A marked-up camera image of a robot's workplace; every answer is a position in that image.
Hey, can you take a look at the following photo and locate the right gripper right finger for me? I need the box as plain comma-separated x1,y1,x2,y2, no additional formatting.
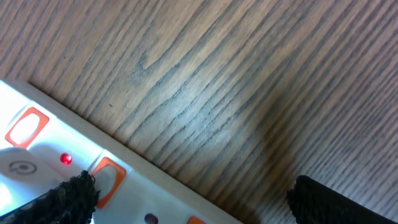
286,175,395,224

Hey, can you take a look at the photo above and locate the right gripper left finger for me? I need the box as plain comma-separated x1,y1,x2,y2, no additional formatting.
1,170,100,224

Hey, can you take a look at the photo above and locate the white power strip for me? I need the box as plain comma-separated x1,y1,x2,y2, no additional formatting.
1,80,236,224

